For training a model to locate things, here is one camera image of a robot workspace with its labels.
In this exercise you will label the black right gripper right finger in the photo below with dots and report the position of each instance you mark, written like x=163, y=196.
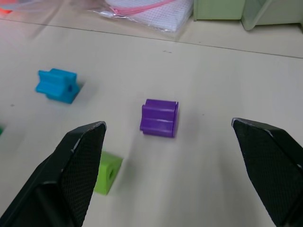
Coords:
x=267, y=170

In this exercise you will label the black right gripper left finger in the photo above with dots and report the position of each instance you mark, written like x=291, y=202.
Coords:
x=71, y=179

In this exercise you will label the light green plastic block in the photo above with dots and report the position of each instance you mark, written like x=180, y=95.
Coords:
x=107, y=173

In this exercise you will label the dark green plastic block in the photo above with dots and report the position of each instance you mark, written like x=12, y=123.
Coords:
x=1, y=131

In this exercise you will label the blue plastic block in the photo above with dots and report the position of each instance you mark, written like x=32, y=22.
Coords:
x=56, y=86

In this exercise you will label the purple plastic block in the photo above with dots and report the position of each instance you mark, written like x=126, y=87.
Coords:
x=158, y=119

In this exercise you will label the clear plastic container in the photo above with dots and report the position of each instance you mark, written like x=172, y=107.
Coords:
x=270, y=13

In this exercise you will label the pale green storage box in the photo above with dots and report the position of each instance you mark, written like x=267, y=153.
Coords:
x=216, y=9

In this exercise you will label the orange red plastic object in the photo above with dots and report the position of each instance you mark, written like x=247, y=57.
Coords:
x=5, y=9

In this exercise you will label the white mesh bag pink zipper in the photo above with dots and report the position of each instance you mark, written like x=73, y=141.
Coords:
x=151, y=14

